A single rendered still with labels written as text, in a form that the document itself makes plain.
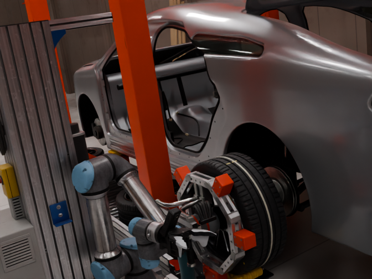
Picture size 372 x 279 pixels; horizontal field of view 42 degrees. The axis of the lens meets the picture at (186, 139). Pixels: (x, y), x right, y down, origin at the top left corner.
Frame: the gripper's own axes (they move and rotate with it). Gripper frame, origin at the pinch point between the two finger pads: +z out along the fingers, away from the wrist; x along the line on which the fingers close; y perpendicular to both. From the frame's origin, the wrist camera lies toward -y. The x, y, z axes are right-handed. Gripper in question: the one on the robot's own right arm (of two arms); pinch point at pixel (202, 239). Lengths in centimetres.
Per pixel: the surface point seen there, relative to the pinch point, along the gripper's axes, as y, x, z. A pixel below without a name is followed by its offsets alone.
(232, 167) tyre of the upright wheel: -3, -84, -53
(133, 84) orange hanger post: -49, -73, -117
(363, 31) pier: -91, -502, -164
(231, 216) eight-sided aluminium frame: 18, -69, -43
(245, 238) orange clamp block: 27, -67, -33
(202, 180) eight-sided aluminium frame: 2, -71, -63
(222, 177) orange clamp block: -1, -70, -49
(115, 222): 68, -126, -213
